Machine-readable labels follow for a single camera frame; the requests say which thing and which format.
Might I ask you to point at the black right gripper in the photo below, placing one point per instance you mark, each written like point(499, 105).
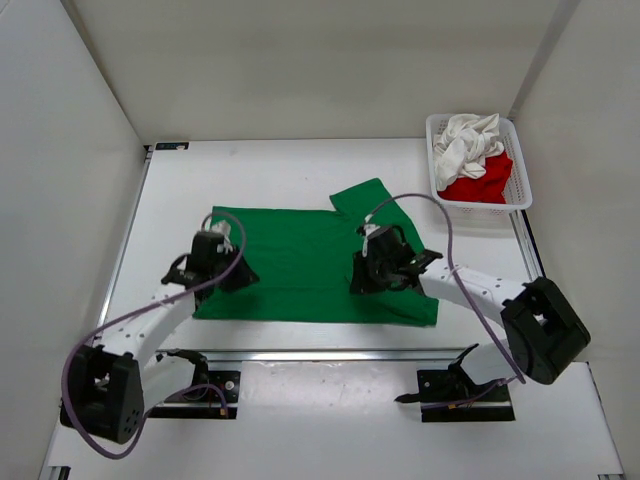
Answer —
point(363, 284)

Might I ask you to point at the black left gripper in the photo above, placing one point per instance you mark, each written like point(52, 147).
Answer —
point(244, 276)

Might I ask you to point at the green t shirt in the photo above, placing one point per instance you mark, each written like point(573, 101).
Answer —
point(304, 261)

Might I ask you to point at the white t shirt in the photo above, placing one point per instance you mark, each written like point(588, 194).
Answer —
point(462, 149)

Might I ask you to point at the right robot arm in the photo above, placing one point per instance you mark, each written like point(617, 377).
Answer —
point(544, 334)

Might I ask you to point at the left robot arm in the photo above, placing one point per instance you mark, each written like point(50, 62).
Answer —
point(113, 380)

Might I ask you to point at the red t shirt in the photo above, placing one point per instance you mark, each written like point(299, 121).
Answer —
point(486, 189)

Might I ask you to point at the white plastic basket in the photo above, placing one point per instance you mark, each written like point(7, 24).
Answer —
point(517, 193)

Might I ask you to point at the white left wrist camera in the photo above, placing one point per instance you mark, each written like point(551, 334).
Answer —
point(219, 236)

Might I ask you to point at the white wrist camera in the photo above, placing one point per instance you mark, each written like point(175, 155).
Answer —
point(219, 236)
point(366, 230)

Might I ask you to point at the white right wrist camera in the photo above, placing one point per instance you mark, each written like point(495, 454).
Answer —
point(366, 230)

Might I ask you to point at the aluminium table rail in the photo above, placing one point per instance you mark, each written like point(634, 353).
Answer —
point(332, 355)

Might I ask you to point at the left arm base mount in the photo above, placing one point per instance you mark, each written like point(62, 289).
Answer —
point(185, 384)

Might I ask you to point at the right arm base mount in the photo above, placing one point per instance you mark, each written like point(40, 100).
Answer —
point(449, 395)

